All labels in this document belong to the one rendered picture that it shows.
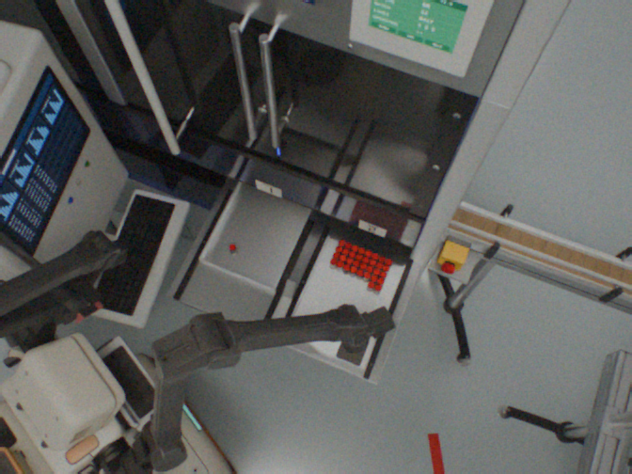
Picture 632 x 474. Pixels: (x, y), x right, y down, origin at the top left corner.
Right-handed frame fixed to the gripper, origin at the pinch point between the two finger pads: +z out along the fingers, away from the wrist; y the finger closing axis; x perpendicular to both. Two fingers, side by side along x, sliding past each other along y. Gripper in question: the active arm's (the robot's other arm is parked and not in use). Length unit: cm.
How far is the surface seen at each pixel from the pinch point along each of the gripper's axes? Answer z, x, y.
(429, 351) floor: 111, -25, 31
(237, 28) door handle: -74, 38, 34
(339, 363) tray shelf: 20.9, 3.6, -2.1
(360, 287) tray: 21.2, 6.2, 22.4
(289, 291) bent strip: 18.0, 25.9, 12.1
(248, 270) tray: 19.8, 40.8, 13.8
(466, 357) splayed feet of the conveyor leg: 104, -39, 33
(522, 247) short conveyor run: 15, -35, 51
